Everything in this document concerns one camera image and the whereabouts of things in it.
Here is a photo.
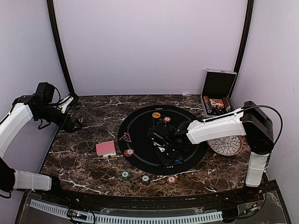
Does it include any purple and orange chip roll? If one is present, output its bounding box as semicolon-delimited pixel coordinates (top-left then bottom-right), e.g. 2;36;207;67
203;96;213;114

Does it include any green poker chip stack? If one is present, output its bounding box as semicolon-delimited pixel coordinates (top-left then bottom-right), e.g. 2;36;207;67
120;170;130;180

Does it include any orange big blind button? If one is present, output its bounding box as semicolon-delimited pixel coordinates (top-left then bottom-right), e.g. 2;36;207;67
152;112;161;119

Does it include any black corner frame post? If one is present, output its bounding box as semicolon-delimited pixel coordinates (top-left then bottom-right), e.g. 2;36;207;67
234;0;254;74

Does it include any round black poker mat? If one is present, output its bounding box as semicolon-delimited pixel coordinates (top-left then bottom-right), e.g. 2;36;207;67
118;105;208;175

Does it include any red yellow poker chip stack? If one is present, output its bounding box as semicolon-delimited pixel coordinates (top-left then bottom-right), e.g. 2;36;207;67
167;175;177;184

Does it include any red triangle all-in marker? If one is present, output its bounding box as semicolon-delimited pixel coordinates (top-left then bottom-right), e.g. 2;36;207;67
119;133;131;142

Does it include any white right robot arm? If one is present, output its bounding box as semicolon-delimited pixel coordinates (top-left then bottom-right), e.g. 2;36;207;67
151;101;275;203

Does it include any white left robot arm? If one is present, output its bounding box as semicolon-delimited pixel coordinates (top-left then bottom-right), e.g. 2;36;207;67
0;94;81;203

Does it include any aluminium poker case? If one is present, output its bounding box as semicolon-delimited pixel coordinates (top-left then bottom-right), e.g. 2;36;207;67
200;69;237;118

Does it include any boxed card deck in case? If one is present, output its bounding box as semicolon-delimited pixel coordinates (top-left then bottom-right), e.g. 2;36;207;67
209;98;225;109

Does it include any red backed card deck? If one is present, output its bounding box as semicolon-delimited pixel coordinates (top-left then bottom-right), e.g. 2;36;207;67
96;140;115;156

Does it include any white slotted cable duct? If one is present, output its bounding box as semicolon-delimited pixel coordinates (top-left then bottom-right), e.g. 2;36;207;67
29;199;223;224

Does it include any blue backed card deck box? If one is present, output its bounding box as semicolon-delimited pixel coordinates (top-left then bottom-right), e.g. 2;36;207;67
102;152;117;159

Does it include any black left frame post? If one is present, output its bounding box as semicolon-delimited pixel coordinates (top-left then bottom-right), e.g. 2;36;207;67
46;0;75;93

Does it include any brown chip roll in case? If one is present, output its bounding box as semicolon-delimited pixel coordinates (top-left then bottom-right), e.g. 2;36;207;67
222;97;232;112

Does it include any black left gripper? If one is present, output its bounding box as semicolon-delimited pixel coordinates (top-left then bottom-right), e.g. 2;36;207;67
36;104;82;133

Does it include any black red poker chip stack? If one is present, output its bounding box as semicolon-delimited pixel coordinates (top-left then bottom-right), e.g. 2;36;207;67
141;175;150;183

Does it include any patterned ceramic plate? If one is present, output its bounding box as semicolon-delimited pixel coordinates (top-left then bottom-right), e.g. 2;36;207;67
207;136;242;156

